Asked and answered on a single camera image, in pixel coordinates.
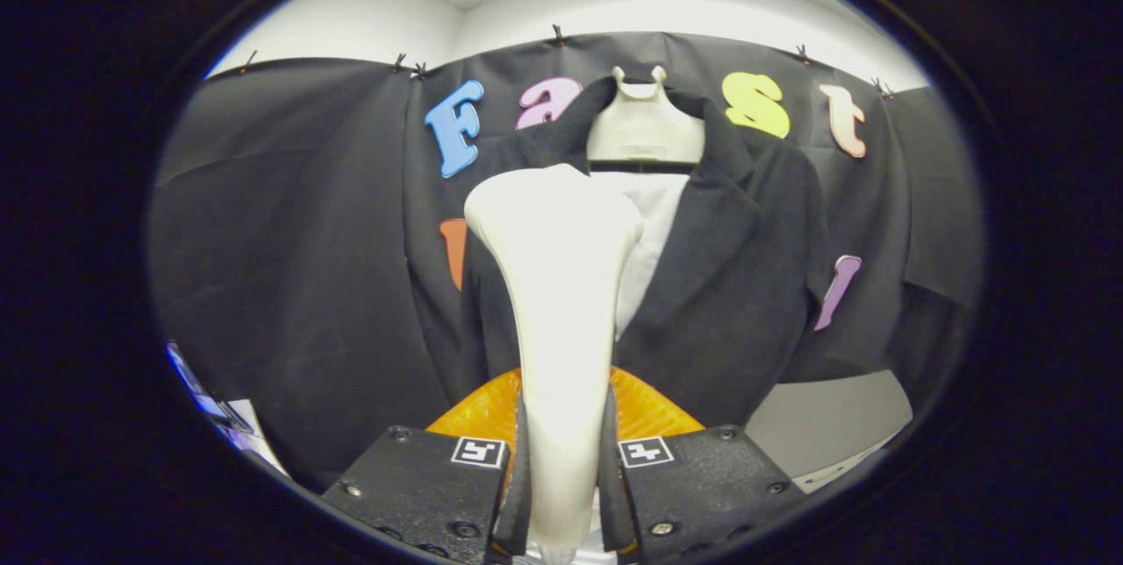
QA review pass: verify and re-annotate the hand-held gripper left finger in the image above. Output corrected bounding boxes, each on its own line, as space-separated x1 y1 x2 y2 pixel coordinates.
320 368 527 564

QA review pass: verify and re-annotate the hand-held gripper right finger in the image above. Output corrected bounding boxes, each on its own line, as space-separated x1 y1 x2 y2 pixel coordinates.
598 366 790 559

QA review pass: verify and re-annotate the white garment steamer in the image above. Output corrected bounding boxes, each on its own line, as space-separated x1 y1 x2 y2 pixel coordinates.
463 163 646 559

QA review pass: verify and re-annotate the black suit jacket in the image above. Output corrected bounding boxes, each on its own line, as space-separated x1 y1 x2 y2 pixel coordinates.
461 78 834 430

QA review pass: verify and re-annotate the cream plastic garment hanger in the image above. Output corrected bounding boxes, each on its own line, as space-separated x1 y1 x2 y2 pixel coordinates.
585 65 705 167

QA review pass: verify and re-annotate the grey cabinet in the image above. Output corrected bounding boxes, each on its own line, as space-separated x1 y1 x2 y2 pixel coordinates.
744 369 913 496

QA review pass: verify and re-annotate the black backdrop cloth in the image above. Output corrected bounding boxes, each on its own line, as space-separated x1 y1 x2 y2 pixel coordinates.
149 30 984 491

